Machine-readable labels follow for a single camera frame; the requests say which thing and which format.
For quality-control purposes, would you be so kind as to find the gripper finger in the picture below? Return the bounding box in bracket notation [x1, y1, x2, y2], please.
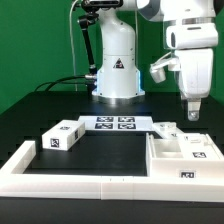
[187, 99, 201, 121]

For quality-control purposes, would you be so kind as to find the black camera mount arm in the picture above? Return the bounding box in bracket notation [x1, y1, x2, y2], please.
[75, 0, 123, 75]

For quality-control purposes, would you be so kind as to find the black cable bundle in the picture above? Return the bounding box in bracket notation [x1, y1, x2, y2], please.
[34, 75, 98, 93]

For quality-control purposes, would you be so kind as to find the white cabinet door panel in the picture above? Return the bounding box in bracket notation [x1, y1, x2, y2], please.
[152, 122, 183, 139]
[177, 133, 224, 161]

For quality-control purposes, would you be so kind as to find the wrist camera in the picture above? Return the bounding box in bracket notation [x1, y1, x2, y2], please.
[149, 52, 176, 83]

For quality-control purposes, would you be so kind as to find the white U-shaped border frame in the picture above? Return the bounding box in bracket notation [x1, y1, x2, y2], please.
[0, 141, 224, 203]

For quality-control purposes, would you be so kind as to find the small white cabinet top block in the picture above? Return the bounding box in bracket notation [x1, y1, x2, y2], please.
[42, 120, 85, 151]

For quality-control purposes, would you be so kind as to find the white marker sheet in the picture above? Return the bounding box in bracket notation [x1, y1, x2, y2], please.
[79, 116, 153, 131]

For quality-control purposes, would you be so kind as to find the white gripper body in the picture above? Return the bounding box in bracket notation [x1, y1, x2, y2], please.
[165, 22, 218, 99]

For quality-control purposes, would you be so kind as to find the white cable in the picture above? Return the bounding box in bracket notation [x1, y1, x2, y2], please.
[68, 0, 81, 92]

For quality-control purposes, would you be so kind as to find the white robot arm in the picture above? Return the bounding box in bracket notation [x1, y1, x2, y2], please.
[79, 0, 218, 121]

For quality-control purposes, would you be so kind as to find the white cabinet body box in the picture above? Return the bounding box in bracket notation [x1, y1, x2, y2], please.
[145, 133, 224, 178]

